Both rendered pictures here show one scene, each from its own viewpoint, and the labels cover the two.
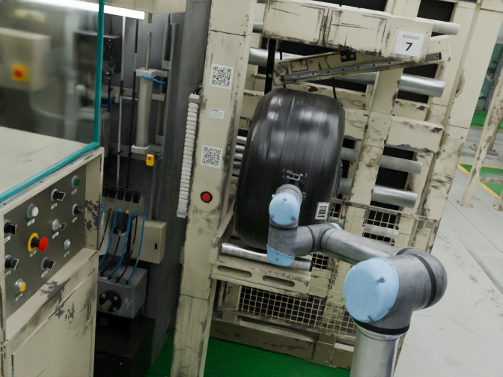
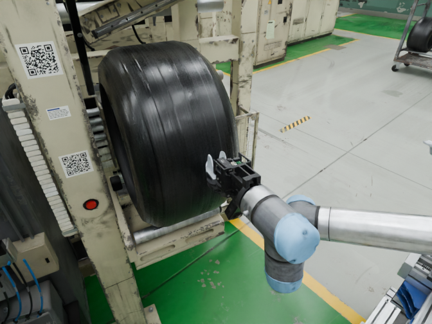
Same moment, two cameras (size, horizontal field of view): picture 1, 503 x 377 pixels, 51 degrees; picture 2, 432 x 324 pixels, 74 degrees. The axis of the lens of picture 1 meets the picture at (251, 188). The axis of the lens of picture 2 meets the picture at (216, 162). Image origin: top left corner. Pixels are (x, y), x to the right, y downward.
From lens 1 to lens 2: 1.07 m
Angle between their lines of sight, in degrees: 33
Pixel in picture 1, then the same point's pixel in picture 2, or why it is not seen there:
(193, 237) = (94, 243)
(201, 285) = (122, 271)
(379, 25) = not seen: outside the picture
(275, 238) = (288, 272)
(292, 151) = (193, 126)
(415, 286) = not seen: outside the picture
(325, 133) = (214, 89)
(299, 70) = (109, 19)
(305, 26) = not seen: outside the picture
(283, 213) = (306, 249)
